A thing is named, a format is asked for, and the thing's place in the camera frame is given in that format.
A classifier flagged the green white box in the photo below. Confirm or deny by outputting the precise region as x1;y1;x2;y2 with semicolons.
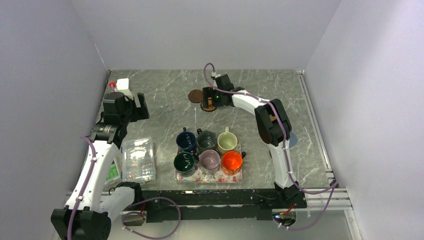
104;159;122;187

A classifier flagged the lilac cup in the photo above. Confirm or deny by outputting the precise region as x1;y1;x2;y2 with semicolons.
199;149;221;175

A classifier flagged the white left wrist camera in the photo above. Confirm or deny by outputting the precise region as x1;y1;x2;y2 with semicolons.
108;78;134;100

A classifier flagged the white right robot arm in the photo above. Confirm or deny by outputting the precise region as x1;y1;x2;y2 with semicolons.
203;72;307;209

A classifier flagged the dark green cup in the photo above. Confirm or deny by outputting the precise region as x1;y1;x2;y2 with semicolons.
173;152;196;177

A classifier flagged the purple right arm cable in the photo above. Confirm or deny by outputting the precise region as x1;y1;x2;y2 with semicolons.
203;62;339;232

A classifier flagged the clear plastic screw box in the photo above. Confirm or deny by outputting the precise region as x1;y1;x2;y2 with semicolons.
121;137;156;184

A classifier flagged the dark blue cup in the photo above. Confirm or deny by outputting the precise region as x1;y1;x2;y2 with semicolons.
175;127;197;153

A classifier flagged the dark wooden coaster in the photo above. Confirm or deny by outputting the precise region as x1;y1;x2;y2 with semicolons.
187;89;204;103

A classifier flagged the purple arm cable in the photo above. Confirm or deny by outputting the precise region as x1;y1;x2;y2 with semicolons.
66;135;98;240
203;62;339;232

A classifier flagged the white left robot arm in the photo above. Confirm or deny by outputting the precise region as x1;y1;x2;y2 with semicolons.
50;91;150;240

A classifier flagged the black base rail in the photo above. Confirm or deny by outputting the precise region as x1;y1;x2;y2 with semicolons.
124;188;307;223

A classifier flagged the blue grey coaster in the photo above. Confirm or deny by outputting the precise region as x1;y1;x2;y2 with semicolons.
289;132;298;148

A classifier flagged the grey green cup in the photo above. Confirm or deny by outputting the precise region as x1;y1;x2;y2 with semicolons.
196;128;218;154

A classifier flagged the pale green cup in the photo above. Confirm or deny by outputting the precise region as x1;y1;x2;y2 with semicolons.
217;127;238;155

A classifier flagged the orange cup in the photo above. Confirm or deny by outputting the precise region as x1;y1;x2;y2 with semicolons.
221;150;246;176

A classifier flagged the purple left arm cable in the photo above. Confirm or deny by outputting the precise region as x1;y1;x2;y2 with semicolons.
66;135;98;240

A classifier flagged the orange black-rimmed coaster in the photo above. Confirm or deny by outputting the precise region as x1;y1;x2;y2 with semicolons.
200;101;217;113

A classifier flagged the floral serving tray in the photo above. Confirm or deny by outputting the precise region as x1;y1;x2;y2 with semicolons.
172;141;244;184

